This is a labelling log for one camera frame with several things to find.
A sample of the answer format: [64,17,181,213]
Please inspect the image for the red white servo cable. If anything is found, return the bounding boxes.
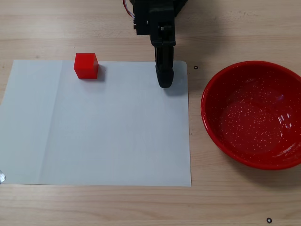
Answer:
[122,0,136,18]

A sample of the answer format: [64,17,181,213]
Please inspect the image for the red cube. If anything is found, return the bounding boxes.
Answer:
[73,53,99,80]

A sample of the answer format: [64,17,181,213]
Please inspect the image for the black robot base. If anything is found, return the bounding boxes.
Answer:
[174,0,189,17]

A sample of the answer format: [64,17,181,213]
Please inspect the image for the red speckled bowl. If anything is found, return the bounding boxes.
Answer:
[200,60,301,171]

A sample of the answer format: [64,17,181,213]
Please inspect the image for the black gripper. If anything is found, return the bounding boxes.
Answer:
[132,0,177,89]

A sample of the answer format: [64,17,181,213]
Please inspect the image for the white paper sheet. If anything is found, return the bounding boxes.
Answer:
[0,59,192,188]

